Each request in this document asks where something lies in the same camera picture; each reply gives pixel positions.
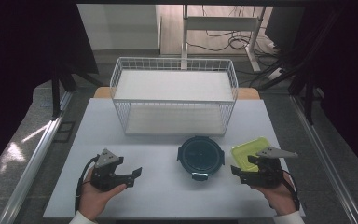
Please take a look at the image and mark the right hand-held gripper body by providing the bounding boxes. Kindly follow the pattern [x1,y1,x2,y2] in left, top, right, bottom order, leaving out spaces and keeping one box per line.
[239,146,299,189]

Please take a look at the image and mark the person's right hand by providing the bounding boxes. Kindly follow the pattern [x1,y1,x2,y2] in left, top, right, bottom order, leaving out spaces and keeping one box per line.
[251,172,297,217]

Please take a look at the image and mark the metal floor rail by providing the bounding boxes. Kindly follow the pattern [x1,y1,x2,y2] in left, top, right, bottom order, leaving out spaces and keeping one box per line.
[290,94,358,224]
[0,91,75,224]

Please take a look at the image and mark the dark round lidded container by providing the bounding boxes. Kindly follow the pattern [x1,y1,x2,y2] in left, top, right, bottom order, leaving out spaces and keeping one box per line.
[176,135,226,182]

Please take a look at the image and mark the white wire shelf rack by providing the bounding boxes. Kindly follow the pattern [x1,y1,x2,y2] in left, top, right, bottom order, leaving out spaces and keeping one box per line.
[109,56,240,137]

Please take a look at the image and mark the white cabinet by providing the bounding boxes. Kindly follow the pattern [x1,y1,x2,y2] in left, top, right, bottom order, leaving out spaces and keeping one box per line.
[76,3,162,51]

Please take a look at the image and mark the white power strip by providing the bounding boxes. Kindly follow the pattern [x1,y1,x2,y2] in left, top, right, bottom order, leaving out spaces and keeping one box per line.
[267,66,283,80]

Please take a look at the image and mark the dark curtain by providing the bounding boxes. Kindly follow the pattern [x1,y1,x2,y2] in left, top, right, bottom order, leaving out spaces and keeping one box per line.
[302,0,358,183]
[0,0,100,182]

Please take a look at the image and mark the white desk frame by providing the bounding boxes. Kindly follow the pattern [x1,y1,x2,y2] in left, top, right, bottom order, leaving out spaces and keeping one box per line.
[181,4,267,73]

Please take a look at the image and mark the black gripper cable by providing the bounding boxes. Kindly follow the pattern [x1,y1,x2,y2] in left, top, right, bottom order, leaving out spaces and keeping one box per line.
[74,154,100,215]
[280,175,301,213]

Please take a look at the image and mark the green lidded square container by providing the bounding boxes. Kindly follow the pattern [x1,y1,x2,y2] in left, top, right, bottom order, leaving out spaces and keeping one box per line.
[230,136,273,173]

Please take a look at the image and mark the tangle of black floor cables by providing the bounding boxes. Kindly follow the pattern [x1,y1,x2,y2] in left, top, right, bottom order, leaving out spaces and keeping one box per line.
[186,5,282,55]

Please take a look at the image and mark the person's left hand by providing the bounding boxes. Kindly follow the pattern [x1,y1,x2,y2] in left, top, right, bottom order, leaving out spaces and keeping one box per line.
[79,173,128,222]

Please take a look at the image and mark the wooden table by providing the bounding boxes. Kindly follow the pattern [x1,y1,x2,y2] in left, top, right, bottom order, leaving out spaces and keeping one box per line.
[92,86,261,101]

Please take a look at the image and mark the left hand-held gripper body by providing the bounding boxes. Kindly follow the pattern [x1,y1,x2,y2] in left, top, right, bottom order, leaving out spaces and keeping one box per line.
[89,148,125,192]

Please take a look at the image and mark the dark computer case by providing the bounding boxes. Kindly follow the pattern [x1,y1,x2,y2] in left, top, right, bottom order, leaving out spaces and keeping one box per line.
[264,6,306,51]

